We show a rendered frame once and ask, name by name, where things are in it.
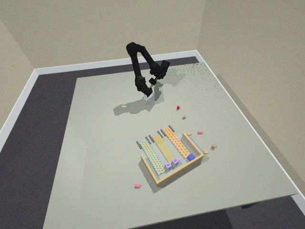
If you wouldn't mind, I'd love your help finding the orange polka-dotted strip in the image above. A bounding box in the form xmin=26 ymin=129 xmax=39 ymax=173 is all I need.
xmin=163 ymin=127 xmax=176 ymax=139

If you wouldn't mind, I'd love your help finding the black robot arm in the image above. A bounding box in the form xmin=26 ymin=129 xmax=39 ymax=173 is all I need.
xmin=126 ymin=42 xmax=170 ymax=97

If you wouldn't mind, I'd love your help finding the yellow crosshatched strip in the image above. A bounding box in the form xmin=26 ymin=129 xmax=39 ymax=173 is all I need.
xmin=152 ymin=134 xmax=164 ymax=145

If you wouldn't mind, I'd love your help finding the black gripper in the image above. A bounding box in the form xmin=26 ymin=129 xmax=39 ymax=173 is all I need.
xmin=149 ymin=73 xmax=161 ymax=86

